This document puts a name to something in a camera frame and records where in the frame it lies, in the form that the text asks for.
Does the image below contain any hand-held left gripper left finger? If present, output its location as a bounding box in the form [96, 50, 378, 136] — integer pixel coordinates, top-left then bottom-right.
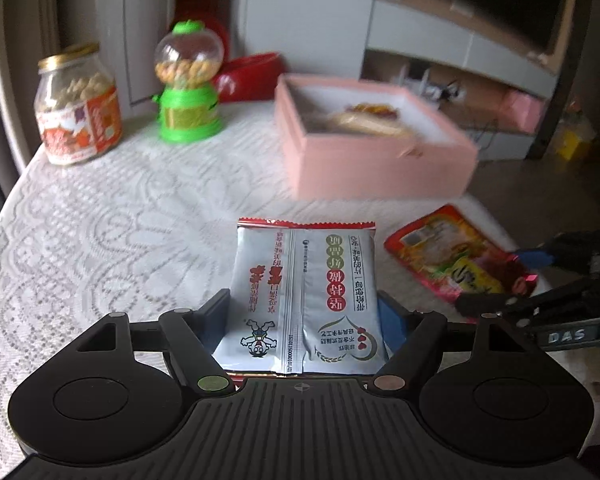
[72, 287, 236, 396]

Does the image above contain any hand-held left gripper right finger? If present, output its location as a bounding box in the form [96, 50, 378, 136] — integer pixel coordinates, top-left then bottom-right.
[372, 292, 548, 393]

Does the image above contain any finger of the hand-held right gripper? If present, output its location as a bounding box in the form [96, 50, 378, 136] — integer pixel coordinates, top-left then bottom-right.
[512, 227, 600, 276]
[455, 276, 600, 328]

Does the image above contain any red and yellow snack packet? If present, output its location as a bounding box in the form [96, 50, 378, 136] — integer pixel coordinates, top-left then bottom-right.
[384, 204, 538, 306]

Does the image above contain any red and silver cracker packet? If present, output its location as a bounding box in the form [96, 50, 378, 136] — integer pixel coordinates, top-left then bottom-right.
[211, 217, 388, 376]

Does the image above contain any pink cardboard box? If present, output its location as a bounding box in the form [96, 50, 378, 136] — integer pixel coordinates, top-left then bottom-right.
[274, 74, 479, 200]

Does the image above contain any clear bread packet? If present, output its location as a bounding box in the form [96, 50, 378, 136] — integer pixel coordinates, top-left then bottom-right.
[325, 110, 416, 139]

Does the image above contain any yellow box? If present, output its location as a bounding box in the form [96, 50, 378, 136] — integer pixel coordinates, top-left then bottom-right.
[550, 105, 597, 161]

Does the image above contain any white lace tablecloth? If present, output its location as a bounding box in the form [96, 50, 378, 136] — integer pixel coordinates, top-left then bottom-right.
[0, 95, 546, 461]

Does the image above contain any pink storage box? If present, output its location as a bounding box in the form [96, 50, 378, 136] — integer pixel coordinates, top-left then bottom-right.
[500, 89, 544, 133]

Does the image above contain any white router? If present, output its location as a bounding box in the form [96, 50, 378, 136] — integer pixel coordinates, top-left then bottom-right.
[420, 67, 468, 102]

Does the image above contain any green candy dispenser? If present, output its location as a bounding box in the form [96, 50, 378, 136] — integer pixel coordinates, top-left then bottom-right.
[152, 20, 225, 143]

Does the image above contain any white and wood cabinet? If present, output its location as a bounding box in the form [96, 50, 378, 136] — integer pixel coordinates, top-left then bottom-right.
[360, 0, 571, 161]

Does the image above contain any red pot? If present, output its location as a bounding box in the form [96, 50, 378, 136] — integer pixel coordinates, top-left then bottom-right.
[212, 52, 288, 106]

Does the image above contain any glass jar with gold lid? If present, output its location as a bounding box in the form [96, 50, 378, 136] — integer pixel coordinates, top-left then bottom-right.
[34, 42, 125, 167]

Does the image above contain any grey curtain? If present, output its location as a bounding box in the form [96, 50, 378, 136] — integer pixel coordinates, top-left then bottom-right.
[0, 0, 73, 161]

